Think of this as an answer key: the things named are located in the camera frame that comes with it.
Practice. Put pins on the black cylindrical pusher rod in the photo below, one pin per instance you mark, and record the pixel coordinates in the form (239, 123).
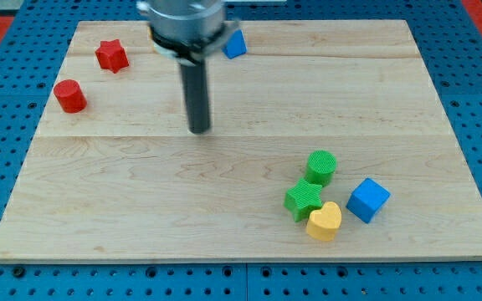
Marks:
(196, 99)

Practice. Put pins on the blue triangular block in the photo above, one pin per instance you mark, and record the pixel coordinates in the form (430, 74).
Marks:
(236, 45)

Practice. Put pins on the red star block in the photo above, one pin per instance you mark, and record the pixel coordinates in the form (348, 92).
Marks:
(112, 56)

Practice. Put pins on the red cylinder block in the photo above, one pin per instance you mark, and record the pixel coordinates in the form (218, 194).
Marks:
(70, 96)

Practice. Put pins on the wooden board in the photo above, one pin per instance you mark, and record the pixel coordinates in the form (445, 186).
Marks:
(124, 181)

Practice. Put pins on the green cylinder block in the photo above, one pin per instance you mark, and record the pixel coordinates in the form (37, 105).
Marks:
(320, 167)

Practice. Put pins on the green star block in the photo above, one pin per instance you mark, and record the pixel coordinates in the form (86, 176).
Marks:
(302, 199)

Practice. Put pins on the yellow heart block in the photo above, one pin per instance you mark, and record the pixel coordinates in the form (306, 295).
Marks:
(323, 224)

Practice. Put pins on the blue cube block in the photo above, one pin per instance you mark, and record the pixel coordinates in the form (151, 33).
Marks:
(367, 200)

